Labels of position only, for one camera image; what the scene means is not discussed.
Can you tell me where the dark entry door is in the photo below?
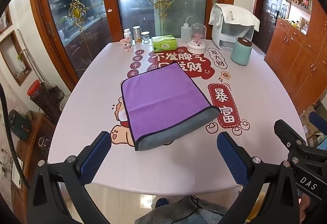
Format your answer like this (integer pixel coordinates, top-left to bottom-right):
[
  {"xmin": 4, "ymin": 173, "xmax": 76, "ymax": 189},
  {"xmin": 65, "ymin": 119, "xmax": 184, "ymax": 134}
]
[{"xmin": 258, "ymin": 0, "xmax": 283, "ymax": 53}]

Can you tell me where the purple and grey towel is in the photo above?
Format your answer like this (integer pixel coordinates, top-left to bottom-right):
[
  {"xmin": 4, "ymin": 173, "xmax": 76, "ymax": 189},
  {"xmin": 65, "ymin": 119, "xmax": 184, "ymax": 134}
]
[{"xmin": 121, "ymin": 62, "xmax": 221, "ymax": 152}]

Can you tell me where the red lidded jar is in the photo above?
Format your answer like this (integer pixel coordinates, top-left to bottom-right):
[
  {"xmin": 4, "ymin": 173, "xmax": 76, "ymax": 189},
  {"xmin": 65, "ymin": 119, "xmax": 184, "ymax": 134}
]
[{"xmin": 27, "ymin": 80, "xmax": 55, "ymax": 117}]

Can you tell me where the black cable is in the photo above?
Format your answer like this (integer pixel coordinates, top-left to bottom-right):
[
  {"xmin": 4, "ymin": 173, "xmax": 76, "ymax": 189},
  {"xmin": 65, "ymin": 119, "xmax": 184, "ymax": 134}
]
[{"xmin": 179, "ymin": 196, "xmax": 202, "ymax": 224}]

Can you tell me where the wooden wall niche frame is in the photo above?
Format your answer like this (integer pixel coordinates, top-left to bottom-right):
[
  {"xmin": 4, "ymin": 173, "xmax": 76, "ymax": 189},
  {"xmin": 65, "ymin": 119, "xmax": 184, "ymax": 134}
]
[{"xmin": 0, "ymin": 30, "xmax": 32, "ymax": 87}]

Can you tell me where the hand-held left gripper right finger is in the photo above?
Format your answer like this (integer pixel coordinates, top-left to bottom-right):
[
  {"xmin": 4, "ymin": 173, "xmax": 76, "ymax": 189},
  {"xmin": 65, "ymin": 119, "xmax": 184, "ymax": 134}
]
[{"xmin": 217, "ymin": 132, "xmax": 299, "ymax": 224}]

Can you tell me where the grey fleece clothing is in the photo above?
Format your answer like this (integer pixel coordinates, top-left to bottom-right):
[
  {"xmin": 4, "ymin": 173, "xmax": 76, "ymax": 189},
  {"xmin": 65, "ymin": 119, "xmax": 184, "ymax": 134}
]
[{"xmin": 134, "ymin": 196, "xmax": 228, "ymax": 224}]

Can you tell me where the white cloth cover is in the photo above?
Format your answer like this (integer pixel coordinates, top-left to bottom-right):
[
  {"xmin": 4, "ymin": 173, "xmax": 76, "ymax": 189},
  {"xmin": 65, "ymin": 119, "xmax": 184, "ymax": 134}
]
[{"xmin": 209, "ymin": 3, "xmax": 260, "ymax": 33}]

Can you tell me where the glass dome with pink tree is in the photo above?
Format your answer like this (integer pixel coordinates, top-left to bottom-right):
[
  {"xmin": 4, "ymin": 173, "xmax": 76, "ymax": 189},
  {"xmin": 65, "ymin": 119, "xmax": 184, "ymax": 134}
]
[{"xmin": 188, "ymin": 22, "xmax": 207, "ymax": 54}]

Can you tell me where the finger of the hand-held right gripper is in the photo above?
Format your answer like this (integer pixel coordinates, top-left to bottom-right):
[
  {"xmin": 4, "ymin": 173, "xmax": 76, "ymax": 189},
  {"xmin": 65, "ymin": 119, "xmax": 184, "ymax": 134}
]
[
  {"xmin": 309, "ymin": 112, "xmax": 327, "ymax": 136},
  {"xmin": 274, "ymin": 119, "xmax": 307, "ymax": 162}
]

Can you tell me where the mint green canister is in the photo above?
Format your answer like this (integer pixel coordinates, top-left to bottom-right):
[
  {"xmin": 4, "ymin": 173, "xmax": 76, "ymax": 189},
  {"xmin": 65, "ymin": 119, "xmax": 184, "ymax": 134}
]
[{"xmin": 231, "ymin": 37, "xmax": 253, "ymax": 66}]

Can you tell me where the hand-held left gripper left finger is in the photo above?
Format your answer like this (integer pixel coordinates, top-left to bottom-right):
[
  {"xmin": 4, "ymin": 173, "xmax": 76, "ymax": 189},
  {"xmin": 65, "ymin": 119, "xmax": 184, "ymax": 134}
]
[{"xmin": 27, "ymin": 131, "xmax": 113, "ymax": 224}]

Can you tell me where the cardboard box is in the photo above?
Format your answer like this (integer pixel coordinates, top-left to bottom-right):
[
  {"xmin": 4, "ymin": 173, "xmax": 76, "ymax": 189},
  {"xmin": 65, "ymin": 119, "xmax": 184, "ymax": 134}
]
[{"xmin": 299, "ymin": 104, "xmax": 327, "ymax": 148}]

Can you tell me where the white squeeze bottle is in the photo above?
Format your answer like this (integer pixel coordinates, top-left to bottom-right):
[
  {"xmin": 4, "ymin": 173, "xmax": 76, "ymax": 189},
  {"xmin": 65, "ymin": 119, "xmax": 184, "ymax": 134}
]
[{"xmin": 181, "ymin": 16, "xmax": 195, "ymax": 41}]

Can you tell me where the printed pink tablecloth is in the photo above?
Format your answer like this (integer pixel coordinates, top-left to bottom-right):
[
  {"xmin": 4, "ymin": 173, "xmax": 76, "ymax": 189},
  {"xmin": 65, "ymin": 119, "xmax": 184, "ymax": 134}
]
[{"xmin": 47, "ymin": 40, "xmax": 307, "ymax": 192}]

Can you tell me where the pink toy figure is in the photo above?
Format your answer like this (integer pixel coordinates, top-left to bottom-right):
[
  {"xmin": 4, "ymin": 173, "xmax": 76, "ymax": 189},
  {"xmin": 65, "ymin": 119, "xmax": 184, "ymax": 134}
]
[{"xmin": 121, "ymin": 38, "xmax": 133, "ymax": 53}]

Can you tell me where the tall glass jar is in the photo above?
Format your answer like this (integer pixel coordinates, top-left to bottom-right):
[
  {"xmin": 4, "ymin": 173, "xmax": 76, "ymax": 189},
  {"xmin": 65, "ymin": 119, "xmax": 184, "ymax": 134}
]
[{"xmin": 132, "ymin": 26, "xmax": 142, "ymax": 43}]

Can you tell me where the wooden wall cabinet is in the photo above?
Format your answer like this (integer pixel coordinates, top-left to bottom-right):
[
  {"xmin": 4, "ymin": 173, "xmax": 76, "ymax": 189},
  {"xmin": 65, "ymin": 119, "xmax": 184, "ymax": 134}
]
[{"xmin": 264, "ymin": 0, "xmax": 327, "ymax": 115}]

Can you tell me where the dark green device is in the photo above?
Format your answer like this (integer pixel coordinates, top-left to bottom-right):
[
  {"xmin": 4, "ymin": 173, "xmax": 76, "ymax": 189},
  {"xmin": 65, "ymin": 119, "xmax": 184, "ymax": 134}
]
[{"xmin": 9, "ymin": 110, "xmax": 31, "ymax": 141}]

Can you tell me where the wooden side table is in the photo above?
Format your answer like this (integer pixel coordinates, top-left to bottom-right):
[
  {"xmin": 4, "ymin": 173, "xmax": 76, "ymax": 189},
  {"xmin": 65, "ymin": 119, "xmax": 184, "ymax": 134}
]
[{"xmin": 10, "ymin": 112, "xmax": 55, "ymax": 214}]

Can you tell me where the green tissue box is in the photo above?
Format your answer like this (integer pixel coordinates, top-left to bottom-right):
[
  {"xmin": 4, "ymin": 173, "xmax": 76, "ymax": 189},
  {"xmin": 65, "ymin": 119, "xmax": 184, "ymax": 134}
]
[{"xmin": 151, "ymin": 35, "xmax": 177, "ymax": 52}]

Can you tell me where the white countertop appliance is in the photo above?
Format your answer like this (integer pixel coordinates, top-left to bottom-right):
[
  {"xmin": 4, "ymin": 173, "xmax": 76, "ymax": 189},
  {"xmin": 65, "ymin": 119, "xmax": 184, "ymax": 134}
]
[{"xmin": 212, "ymin": 4, "xmax": 254, "ymax": 51}]

